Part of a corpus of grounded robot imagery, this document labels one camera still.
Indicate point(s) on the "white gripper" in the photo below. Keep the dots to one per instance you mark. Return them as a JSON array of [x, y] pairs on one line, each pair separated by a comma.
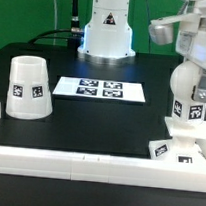
[[192, 45]]

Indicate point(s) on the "white lamp bulb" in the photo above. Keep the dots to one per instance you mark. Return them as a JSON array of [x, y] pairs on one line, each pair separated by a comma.
[[184, 78]]

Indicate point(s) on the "white lamp base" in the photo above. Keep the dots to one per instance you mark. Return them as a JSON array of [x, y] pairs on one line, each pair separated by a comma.
[[182, 145]]

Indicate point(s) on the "white lamp shade cone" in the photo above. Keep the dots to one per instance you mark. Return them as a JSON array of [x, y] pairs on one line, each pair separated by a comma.
[[28, 96]]

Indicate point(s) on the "white marker sheet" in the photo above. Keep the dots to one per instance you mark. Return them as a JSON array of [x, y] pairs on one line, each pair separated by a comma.
[[100, 89]]

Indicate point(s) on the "white front fence bar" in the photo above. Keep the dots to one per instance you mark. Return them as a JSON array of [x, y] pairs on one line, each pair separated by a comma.
[[102, 168]]

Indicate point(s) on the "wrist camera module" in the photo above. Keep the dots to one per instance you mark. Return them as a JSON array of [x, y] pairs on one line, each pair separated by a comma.
[[161, 30]]

